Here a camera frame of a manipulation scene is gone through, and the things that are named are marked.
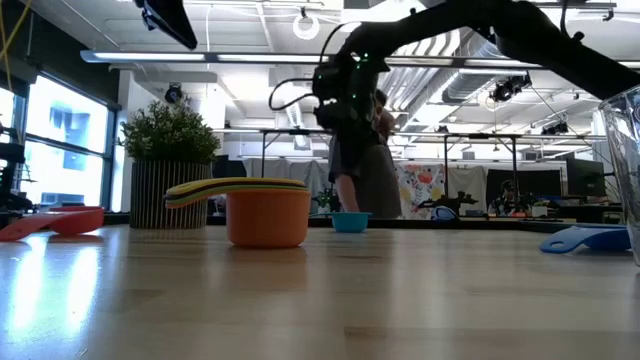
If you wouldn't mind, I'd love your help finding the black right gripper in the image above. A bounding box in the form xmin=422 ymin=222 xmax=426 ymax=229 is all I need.
xmin=312 ymin=44 xmax=391 ymax=182

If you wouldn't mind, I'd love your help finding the light blue measuring cup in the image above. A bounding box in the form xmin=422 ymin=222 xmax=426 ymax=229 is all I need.
xmin=327 ymin=211 xmax=374 ymax=234

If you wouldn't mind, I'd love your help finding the yellow measuring cup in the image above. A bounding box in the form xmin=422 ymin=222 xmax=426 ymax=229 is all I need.
xmin=164 ymin=177 xmax=309 ymax=197

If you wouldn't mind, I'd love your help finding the orange measuring cup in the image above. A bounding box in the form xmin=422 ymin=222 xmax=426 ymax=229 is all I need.
xmin=164 ymin=187 xmax=312 ymax=250

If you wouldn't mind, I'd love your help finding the red measuring cup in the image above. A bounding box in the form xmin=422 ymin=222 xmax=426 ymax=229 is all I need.
xmin=0 ymin=206 xmax=106 ymax=243

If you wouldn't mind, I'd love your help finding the medium blue measuring cup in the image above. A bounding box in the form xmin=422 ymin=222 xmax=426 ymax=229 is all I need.
xmin=538 ymin=224 xmax=633 ymax=255

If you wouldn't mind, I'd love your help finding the clear plastic basket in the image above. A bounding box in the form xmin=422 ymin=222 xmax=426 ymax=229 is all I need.
xmin=598 ymin=84 xmax=640 ymax=267

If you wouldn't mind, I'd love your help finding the rig crossbar with light strips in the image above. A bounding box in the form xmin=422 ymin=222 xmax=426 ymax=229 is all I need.
xmin=79 ymin=49 xmax=640 ymax=71

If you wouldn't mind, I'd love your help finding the person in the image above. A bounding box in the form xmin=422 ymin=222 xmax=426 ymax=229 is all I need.
xmin=492 ymin=179 xmax=526 ymax=217
xmin=333 ymin=88 xmax=403 ymax=220

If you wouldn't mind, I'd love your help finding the floral patterned cloth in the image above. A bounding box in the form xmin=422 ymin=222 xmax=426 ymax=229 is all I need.
xmin=394 ymin=164 xmax=446 ymax=221

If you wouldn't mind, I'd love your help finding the potted plant with ribbed pot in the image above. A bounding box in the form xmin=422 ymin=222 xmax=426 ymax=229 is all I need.
xmin=121 ymin=98 xmax=222 ymax=230

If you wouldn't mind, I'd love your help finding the black background equipment rack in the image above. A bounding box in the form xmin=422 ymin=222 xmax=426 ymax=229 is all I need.
xmin=0 ymin=124 xmax=39 ymax=216

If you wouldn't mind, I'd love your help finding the black computer monitor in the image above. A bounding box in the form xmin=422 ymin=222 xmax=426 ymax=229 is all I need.
xmin=566 ymin=157 xmax=607 ymax=199

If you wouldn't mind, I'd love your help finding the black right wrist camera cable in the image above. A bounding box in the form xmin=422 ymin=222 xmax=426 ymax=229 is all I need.
xmin=268 ymin=22 xmax=351 ymax=112

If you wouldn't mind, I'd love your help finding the white ceiling cable coil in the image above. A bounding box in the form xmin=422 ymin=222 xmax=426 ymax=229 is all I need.
xmin=292 ymin=14 xmax=321 ymax=41

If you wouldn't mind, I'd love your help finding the silver ventilation duct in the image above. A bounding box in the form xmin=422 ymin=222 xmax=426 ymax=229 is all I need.
xmin=442 ymin=29 xmax=581 ymax=104

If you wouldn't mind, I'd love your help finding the black aluminium table frame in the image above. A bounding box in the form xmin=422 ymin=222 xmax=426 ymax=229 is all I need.
xmin=102 ymin=212 xmax=626 ymax=234

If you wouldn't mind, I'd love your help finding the black background rig frame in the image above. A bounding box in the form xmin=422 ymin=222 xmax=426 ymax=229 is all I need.
xmin=259 ymin=128 xmax=521 ymax=221

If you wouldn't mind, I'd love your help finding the yellow hanging cable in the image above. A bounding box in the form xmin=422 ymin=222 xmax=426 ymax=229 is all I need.
xmin=0 ymin=0 xmax=34 ymax=94

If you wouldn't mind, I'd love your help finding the black ceiling camera cluster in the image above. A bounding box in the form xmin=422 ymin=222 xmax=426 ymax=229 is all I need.
xmin=489 ymin=73 xmax=532 ymax=104

